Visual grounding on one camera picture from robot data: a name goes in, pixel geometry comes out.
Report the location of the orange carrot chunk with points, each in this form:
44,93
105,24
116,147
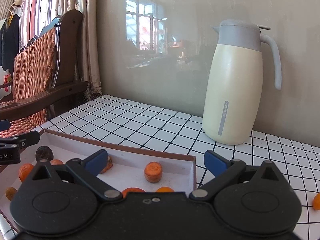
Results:
153,172

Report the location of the small kumquat orange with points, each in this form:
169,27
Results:
164,189

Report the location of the wooden chair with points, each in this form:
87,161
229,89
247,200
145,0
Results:
63,86

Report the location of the small brown fruit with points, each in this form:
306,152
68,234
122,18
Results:
10,192

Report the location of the small orange in tray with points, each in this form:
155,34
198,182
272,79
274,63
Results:
24,171

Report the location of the white tray brown rim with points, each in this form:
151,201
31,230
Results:
55,218

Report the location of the orange woven chair cushion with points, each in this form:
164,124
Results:
33,73

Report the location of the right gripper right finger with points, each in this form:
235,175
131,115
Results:
236,181

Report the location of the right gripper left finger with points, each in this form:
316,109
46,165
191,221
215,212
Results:
74,181

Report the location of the dark hanging coat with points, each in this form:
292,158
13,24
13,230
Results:
9,42

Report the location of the large orange fruit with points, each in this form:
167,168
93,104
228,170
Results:
56,162

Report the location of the dark passion fruit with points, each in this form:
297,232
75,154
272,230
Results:
44,152

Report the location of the brown-topped carrot chunk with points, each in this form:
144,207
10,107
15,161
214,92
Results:
128,190

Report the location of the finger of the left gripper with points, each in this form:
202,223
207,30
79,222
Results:
4,125
20,141

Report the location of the cream thermos jug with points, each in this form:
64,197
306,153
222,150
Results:
236,80

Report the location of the straw hat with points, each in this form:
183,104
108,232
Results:
17,3

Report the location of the mandarin orange with spots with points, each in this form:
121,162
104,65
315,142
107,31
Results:
316,202

